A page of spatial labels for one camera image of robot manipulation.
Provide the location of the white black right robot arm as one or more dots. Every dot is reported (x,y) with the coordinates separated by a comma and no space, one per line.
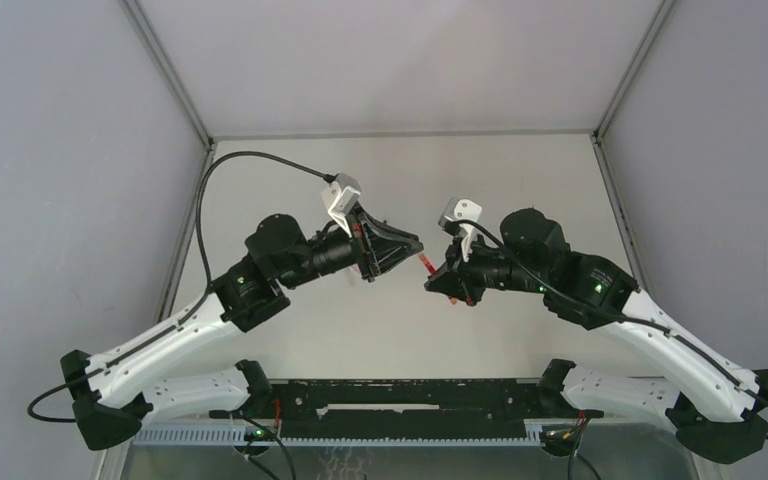
(711,405)

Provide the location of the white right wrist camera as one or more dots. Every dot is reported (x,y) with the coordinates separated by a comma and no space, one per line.
(458,219)

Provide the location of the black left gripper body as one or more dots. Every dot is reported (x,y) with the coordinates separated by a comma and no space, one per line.
(361,251)

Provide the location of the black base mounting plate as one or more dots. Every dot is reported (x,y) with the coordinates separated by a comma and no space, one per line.
(437,408)

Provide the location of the white slotted cable duct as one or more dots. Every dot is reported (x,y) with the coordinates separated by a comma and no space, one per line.
(227,435)

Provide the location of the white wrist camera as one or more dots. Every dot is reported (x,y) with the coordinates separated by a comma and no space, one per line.
(339,197)
(458,219)

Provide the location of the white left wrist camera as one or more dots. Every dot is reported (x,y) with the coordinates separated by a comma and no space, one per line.
(339,197)

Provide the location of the red pen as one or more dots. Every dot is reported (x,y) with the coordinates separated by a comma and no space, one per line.
(439,281)

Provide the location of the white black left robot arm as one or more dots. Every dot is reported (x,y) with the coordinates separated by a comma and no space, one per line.
(117,392)

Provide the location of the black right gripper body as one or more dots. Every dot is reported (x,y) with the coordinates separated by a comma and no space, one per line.
(485,267)

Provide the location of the aluminium frame rail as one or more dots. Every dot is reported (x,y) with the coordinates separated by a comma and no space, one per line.
(620,211)

